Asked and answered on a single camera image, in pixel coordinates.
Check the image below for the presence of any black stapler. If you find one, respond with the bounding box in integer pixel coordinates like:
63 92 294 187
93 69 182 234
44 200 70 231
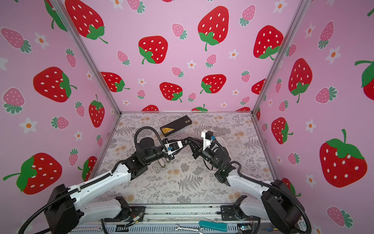
160 116 192 137

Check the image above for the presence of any staple strip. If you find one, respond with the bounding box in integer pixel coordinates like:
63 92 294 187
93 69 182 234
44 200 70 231
158 159 165 168

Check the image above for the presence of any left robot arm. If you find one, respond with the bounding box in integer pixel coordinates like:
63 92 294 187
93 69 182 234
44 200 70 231
44 137 188 234

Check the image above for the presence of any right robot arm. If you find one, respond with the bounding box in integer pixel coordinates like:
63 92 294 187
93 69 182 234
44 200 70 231
182 137 303 234

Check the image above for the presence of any white plastic tray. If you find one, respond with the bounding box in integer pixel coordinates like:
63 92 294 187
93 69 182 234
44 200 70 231
216 137 231 164

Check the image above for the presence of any silver wrench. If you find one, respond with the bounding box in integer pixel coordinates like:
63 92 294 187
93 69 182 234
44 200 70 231
174 224 204 234

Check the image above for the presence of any green circuit board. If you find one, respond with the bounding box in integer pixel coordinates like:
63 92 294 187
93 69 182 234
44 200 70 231
237 224 252 234

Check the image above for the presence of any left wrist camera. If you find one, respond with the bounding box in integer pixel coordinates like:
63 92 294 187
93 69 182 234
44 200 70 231
167 141 183 152

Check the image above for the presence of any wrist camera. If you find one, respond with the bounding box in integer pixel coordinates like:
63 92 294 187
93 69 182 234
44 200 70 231
167 141 183 152
201 130 216 150

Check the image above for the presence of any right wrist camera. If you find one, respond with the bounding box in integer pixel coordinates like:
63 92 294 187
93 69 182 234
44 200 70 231
201 130 216 150

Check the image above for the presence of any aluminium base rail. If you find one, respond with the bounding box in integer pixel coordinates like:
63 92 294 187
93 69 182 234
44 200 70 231
70 204 304 234

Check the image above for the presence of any teal handled tool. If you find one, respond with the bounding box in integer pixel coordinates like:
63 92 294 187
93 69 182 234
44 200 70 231
198 220 228 232

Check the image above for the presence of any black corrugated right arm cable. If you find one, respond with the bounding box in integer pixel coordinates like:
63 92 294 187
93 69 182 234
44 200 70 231
233 160 308 234

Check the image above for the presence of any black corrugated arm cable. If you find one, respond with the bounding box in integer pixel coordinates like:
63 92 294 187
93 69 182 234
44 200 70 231
233 160 308 234
17 126 164 234

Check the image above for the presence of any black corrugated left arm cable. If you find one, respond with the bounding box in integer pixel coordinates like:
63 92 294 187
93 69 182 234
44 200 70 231
17 126 164 234

